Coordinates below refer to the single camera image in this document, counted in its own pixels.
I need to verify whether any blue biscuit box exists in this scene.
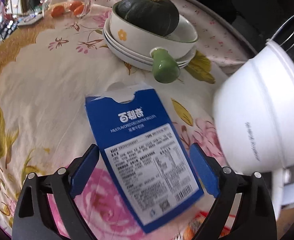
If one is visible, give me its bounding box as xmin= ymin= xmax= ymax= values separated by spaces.
xmin=85 ymin=83 xmax=204 ymax=233

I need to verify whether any floral tablecloth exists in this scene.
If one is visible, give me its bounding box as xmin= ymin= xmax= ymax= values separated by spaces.
xmin=0 ymin=0 xmax=249 ymax=235

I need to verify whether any white electric cooking pot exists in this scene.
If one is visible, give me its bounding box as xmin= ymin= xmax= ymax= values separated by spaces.
xmin=213 ymin=40 xmax=294 ymax=216

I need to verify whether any orange cherry tomato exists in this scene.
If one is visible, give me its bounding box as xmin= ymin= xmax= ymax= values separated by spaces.
xmin=73 ymin=4 xmax=85 ymax=16
xmin=68 ymin=1 xmax=82 ymax=12
xmin=50 ymin=5 xmax=65 ymax=18

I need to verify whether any dark green pumpkin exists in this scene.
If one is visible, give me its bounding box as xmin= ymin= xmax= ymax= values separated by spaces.
xmin=115 ymin=0 xmax=179 ymax=36

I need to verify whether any white bowl green handle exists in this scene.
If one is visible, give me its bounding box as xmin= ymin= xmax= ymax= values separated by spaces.
xmin=109 ymin=2 xmax=198 ymax=83

